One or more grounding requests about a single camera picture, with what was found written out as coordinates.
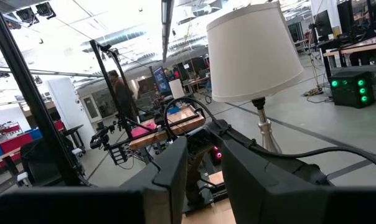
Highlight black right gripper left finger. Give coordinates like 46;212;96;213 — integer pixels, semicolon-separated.
119;136;188;224

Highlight black rig frame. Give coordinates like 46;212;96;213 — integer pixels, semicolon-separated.
88;39;136;139

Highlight wooden table grey legs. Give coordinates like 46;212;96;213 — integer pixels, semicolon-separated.
322;33;376;78

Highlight black rack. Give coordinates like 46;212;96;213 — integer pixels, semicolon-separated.
108;144;128;166

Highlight coiled tan cable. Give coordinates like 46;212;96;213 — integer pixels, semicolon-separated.
303;86;324;98

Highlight red storage bin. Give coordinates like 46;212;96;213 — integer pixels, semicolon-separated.
0;133;32;154

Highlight pink object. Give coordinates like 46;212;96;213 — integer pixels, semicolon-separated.
131;120;158;138

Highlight black office chair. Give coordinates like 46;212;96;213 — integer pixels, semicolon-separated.
19;136;87;187

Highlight person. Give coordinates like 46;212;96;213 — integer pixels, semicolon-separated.
108;69;136;123

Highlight black computer tower green lights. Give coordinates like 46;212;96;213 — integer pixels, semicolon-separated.
328;71;375;110

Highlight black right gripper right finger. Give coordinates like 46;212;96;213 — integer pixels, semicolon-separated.
220;139;329;224

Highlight black cable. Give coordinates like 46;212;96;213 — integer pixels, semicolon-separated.
162;96;229;138
250;144;376;175

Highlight computer monitor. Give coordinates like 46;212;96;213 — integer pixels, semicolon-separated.
337;0;355;32
152;65;172;97
313;9;334;40

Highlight white cylinder roll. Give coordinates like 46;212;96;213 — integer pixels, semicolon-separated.
169;78;186;100

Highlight wooden table with black frame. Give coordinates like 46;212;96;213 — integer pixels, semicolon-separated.
128;105;206;152

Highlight black overhead spotlight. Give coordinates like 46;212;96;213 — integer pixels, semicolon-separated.
35;1;57;20
15;7;40;26

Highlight silver table lamp white shade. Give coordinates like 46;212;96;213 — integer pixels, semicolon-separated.
205;1;304;154

